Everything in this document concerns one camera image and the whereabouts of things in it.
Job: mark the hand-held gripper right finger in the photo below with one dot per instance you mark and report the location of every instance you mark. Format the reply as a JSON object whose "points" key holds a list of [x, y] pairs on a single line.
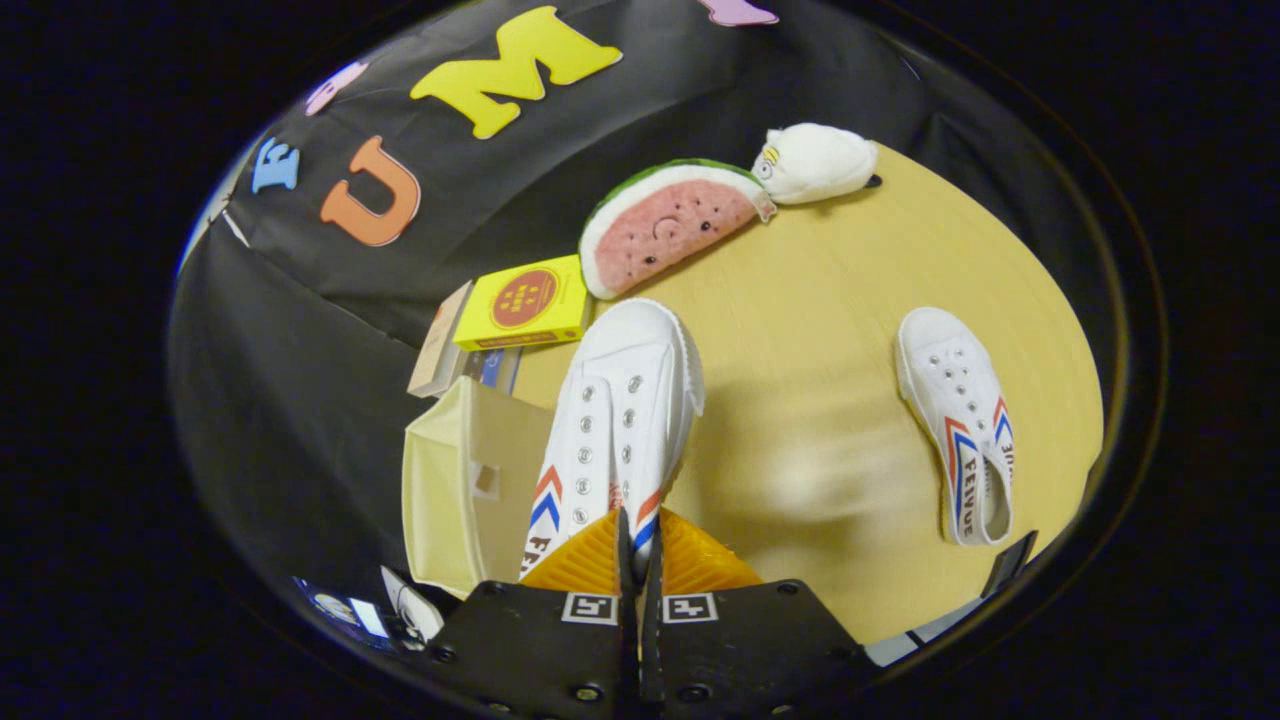
{"points": [[740, 650]]}

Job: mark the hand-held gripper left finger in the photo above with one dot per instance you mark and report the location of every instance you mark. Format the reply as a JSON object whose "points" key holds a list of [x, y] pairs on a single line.
{"points": [[540, 650]]}

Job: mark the cream fabric storage box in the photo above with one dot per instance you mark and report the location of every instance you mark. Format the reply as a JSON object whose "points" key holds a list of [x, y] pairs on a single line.
{"points": [[470, 500]]}

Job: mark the white canvas shoe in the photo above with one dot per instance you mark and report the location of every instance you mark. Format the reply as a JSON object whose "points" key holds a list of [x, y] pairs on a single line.
{"points": [[950, 400], [630, 400]]}

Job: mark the white laptop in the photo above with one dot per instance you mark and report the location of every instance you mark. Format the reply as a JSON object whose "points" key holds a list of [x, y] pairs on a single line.
{"points": [[415, 608]]}

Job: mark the dark flat object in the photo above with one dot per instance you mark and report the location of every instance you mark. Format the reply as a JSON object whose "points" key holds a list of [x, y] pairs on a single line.
{"points": [[1008, 565]]}

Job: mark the blue book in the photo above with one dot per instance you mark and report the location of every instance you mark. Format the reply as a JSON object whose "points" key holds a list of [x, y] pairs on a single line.
{"points": [[500, 368]]}

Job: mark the yellow book with red circle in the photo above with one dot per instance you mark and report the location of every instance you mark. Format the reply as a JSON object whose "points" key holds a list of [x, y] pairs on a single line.
{"points": [[525, 300]]}

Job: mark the watermelon slice plush toy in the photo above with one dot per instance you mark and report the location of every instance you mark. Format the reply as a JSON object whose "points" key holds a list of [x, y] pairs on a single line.
{"points": [[670, 230]]}

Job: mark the white plush toy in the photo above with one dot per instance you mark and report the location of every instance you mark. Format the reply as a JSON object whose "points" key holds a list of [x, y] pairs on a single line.
{"points": [[820, 162]]}

